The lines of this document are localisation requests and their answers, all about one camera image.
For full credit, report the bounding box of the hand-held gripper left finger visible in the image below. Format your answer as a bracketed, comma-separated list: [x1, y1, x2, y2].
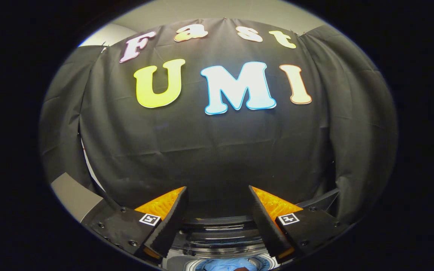
[85, 186, 189, 261]

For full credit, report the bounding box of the light blue polo shirt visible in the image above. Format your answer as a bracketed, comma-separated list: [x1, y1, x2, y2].
[203, 257, 260, 271]

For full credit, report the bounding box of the grey cabinet with dark top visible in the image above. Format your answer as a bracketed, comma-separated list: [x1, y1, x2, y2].
[50, 172, 105, 223]

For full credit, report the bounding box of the black backdrop cloth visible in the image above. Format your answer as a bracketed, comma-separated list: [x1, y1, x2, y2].
[39, 18, 398, 226]

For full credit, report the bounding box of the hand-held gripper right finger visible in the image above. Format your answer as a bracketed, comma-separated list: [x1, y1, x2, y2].
[248, 185, 350, 261]

